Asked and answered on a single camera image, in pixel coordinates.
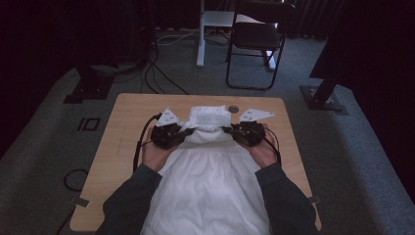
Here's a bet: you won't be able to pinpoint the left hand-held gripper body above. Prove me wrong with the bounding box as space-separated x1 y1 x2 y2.
150 107 189 151

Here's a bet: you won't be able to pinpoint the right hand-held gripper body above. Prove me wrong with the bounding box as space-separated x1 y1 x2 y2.
231 108 275 147

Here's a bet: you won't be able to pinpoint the white garment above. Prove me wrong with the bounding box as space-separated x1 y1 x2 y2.
140 105 273 235

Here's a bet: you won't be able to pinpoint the person's left hand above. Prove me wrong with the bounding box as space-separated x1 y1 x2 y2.
141 128 179 173

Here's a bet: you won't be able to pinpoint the person's right hand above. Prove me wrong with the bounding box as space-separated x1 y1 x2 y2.
243 123 278 169

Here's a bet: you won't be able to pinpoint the black slanted stand with base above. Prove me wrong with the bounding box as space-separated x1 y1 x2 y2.
300 32 348 116

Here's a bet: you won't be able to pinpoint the black stand with flat base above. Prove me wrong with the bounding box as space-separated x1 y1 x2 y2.
63 65 115 105

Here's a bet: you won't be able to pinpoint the black folding chair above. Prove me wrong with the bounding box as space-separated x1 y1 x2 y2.
225 0 298 92

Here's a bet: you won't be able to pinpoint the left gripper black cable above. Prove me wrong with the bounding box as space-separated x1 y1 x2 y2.
132 113 162 173

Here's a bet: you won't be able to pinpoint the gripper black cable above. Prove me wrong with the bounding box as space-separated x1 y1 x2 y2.
132 113 162 173
262 126 282 165

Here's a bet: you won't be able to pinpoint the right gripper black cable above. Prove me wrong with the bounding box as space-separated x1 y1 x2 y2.
262 126 282 165

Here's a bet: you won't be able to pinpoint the black floor cables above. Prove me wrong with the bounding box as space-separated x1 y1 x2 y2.
140 32 190 96

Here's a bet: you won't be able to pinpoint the white desk frame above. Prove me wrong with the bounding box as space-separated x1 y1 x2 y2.
196 0 278 71

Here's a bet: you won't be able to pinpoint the white floor cable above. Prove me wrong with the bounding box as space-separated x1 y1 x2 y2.
156 27 200 46

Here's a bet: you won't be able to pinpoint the black coiled floor cable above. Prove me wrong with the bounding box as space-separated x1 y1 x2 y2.
63 168 89 192

